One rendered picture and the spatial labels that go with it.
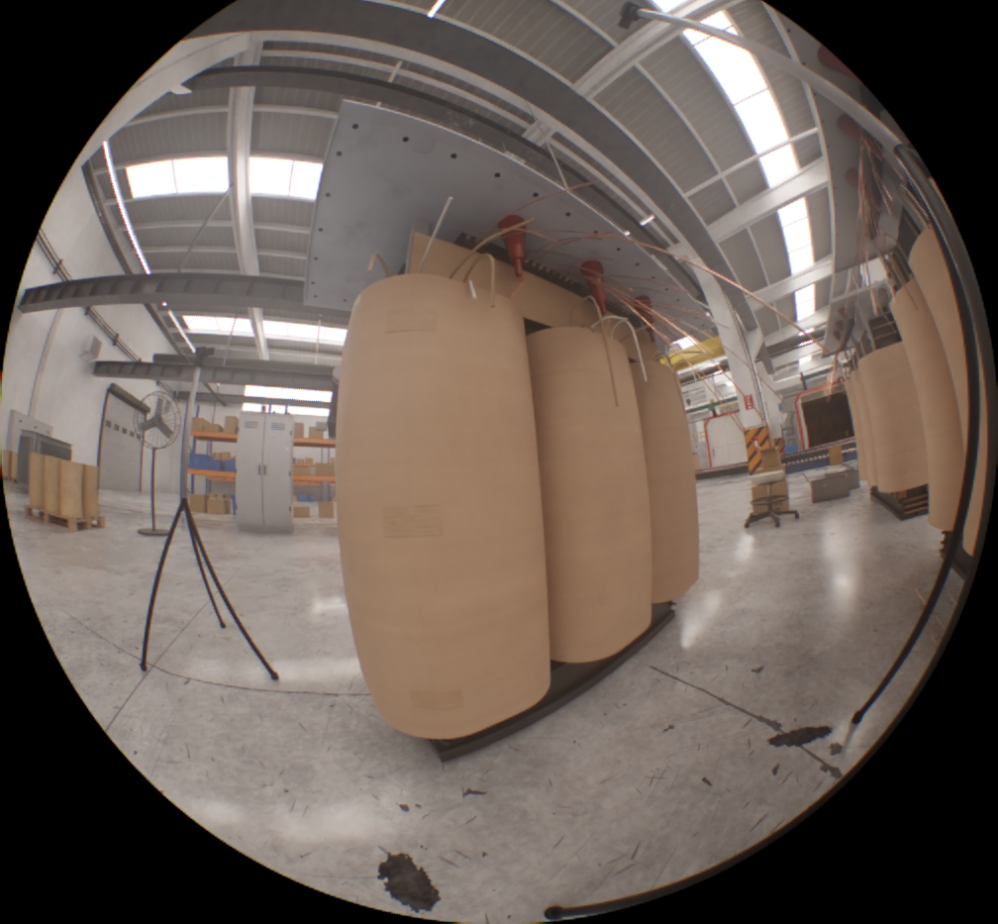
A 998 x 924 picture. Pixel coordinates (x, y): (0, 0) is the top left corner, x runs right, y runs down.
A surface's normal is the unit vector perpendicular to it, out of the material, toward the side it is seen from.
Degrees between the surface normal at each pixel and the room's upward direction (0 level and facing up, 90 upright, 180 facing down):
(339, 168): 180
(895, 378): 90
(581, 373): 90
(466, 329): 90
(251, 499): 90
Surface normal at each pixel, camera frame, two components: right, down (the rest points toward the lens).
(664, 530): -0.15, -0.19
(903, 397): -0.83, -0.06
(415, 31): 0.07, 0.98
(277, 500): 0.55, -0.21
